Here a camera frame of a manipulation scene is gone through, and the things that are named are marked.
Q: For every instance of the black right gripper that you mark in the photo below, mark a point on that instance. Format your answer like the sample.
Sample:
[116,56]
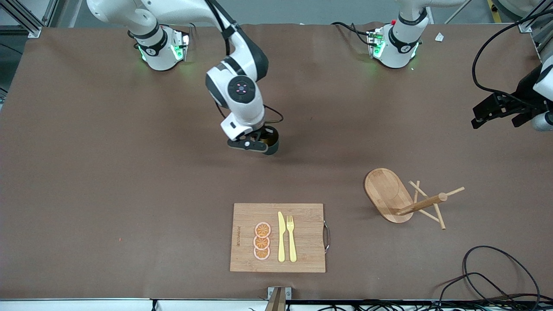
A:
[271,137]

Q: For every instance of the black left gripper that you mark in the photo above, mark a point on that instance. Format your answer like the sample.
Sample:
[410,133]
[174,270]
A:
[524,94]

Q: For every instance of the dark green cup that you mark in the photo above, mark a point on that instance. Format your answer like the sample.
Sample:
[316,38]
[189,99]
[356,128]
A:
[273,147]

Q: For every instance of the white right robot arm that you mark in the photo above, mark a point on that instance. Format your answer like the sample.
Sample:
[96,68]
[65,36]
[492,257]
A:
[246,103]

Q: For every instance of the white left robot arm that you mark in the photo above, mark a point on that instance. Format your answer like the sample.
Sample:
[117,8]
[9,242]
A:
[397,52]

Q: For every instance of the wooden cup rack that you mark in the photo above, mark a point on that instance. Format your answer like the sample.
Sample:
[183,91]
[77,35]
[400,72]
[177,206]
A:
[384,192]

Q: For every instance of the toy orange slice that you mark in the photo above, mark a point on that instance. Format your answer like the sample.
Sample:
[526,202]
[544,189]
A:
[261,254]
[261,242]
[262,229]

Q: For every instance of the white paper scrap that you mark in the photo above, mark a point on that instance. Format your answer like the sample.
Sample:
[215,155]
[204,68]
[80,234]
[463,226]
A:
[439,37]

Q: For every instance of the yellow plastic knife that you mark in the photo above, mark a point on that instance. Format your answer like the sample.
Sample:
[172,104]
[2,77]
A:
[281,242]

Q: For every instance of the brown table cover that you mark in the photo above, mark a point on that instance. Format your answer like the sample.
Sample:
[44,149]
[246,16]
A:
[173,207]

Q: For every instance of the yellow plastic fork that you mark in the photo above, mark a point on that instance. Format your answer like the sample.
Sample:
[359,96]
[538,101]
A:
[292,246]

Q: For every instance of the bamboo cutting board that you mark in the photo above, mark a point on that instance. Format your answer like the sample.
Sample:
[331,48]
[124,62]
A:
[306,242]

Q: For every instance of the aluminium frame profile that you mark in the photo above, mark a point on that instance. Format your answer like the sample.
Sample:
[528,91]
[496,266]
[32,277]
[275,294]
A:
[32,30]
[525,26]

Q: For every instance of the metal bracket with post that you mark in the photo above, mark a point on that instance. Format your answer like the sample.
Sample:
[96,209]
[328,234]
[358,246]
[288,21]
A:
[278,298]

